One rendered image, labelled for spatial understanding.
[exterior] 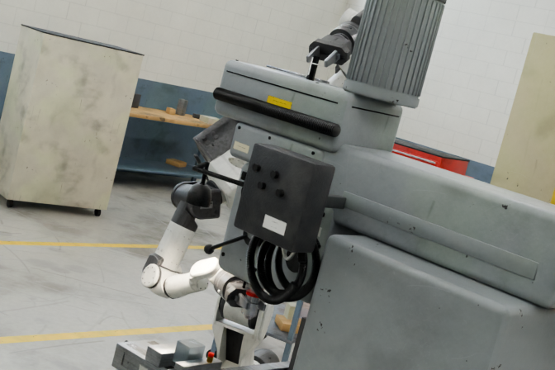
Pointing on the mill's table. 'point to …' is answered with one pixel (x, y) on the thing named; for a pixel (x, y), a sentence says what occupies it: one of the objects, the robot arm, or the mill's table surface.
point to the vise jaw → (161, 354)
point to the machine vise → (137, 352)
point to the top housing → (351, 134)
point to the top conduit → (277, 112)
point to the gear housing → (244, 147)
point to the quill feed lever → (230, 243)
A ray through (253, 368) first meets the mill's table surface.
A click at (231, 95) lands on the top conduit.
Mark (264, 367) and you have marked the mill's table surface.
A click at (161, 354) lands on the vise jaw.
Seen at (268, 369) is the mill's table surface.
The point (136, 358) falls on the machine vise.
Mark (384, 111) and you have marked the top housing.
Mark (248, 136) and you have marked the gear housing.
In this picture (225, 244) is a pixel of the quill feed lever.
